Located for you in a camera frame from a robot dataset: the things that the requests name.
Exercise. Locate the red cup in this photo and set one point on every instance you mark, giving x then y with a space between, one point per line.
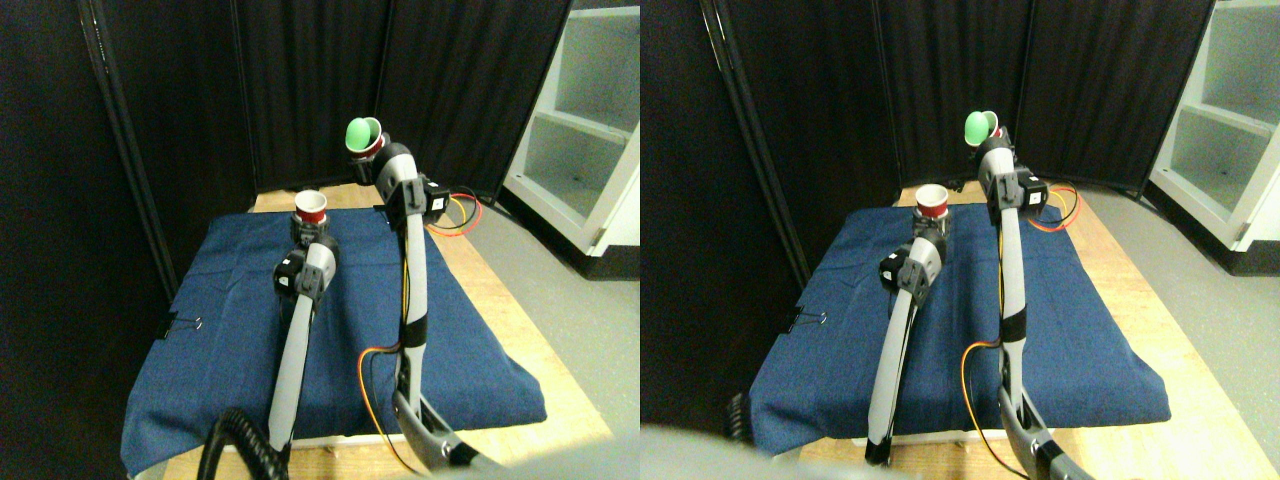
372 146
311 208
990 128
932 203

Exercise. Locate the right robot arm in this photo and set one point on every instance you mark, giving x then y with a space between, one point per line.
1012 270
415 270

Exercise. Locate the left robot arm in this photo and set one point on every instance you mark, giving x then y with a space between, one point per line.
895 370
295 370

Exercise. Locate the black curtain stand pole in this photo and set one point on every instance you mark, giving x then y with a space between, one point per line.
125 130
750 130

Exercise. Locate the dark blue cloth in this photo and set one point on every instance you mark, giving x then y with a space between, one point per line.
480 360
1090 360

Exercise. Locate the white shelf unit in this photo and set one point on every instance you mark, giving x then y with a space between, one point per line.
600 60
1240 60

